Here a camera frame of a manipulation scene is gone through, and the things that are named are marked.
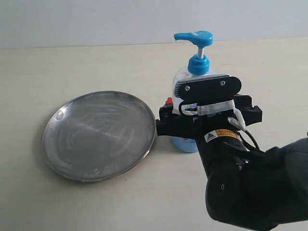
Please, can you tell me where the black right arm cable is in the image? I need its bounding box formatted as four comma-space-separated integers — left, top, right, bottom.
238, 129, 262, 151

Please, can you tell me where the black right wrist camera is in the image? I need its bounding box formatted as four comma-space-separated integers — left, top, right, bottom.
174, 74, 242, 103

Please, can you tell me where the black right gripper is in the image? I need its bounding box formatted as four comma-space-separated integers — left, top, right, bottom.
155, 95, 262, 147

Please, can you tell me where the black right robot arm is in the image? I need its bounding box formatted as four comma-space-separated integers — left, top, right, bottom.
156, 95, 308, 231

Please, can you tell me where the clear blue pump soap bottle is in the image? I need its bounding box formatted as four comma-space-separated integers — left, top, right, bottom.
170, 30, 215, 153

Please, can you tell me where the round stainless steel plate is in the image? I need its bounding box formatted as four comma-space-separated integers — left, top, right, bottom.
41, 90, 156, 182

